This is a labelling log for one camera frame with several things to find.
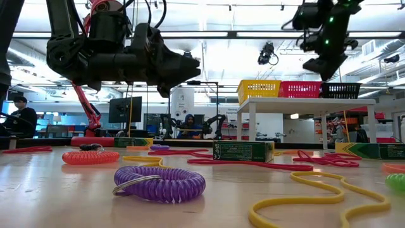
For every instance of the yellow plastic mesh basket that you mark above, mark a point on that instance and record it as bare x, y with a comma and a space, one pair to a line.
256, 90

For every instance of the green spiral wrist coil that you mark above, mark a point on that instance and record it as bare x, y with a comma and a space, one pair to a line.
397, 183

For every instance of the black spiral wrist coil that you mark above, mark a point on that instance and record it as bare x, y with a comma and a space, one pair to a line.
89, 147

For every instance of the black aluminium table frame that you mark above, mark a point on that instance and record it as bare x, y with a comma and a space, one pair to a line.
47, 143

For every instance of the black ceiling camera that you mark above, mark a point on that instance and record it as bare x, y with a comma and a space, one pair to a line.
187, 54
265, 54

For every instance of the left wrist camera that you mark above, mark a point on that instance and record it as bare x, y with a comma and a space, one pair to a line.
107, 31

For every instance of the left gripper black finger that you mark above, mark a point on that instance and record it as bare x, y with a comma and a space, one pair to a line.
183, 68
180, 81

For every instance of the long red rubber band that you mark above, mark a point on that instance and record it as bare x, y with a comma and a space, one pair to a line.
253, 164

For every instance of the Crayola crayon box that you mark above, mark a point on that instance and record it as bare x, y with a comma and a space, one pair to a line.
133, 142
240, 152
364, 151

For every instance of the background black robot arm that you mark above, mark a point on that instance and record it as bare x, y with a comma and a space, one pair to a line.
215, 122
166, 123

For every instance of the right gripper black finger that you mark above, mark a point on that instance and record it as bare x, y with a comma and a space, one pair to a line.
335, 66
319, 69

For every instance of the orange spiral wrist coil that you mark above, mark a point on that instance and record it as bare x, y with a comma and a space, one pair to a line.
90, 157

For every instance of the black plastic mesh basket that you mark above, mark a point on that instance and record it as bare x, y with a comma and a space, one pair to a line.
340, 91

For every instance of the black metal gantry frame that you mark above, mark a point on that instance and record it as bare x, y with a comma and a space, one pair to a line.
202, 83

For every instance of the black ceiling fixture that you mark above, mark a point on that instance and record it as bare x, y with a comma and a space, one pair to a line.
392, 58

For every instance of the white perforated metal shelf riser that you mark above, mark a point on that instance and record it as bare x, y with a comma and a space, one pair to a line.
300, 102

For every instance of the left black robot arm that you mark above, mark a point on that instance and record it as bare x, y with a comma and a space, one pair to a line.
63, 54

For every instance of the red bin shelf rack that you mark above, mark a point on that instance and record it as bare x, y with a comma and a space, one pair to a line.
379, 115

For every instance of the purple spiral wrist coil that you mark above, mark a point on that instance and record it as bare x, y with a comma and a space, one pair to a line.
159, 147
164, 185

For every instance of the long yellow rubber band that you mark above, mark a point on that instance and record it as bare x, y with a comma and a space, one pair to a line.
300, 200

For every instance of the small white table lamp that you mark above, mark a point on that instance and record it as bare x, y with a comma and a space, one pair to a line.
57, 118

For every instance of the red plastic mesh basket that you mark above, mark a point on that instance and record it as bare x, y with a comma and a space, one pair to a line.
299, 89

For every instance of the orange rubber band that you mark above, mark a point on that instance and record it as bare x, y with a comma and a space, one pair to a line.
395, 168
137, 148
289, 152

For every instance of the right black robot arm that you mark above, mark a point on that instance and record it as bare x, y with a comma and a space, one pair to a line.
338, 19

